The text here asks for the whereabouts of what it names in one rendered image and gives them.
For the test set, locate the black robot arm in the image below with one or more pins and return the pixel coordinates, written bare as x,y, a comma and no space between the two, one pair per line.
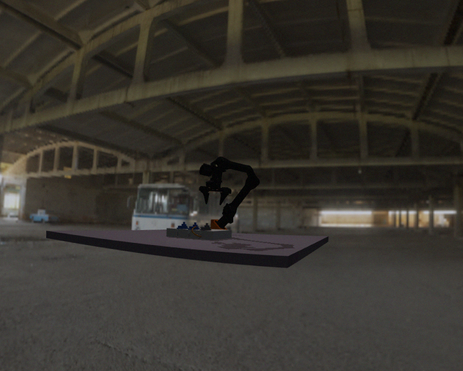
224,164

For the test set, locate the dark grey micro servo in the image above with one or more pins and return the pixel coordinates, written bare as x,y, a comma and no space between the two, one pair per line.
206,227

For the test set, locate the light grey flat panel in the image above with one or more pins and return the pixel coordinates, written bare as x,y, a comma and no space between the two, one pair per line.
184,232

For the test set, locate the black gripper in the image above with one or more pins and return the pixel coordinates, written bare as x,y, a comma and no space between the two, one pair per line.
224,191

